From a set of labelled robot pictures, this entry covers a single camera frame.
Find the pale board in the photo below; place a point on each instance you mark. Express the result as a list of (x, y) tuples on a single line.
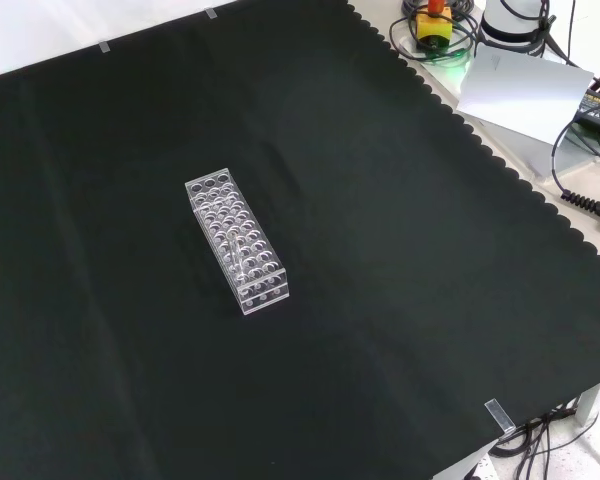
[(520, 90)]

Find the black bench cloth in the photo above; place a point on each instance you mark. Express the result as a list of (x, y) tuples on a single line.
[(360, 240)]

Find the clear test tube rack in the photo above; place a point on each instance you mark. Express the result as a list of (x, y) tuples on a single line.
[(215, 210)]

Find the yellow stop button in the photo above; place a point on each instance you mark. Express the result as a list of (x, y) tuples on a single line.
[(432, 27)]

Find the grey tape strip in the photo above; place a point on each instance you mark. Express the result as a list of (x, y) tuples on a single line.
[(211, 13), (105, 47)]

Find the clear tape strip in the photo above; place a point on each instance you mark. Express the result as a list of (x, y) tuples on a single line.
[(500, 416)]

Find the grey table leg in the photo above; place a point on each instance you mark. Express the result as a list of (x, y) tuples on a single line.
[(594, 397)]

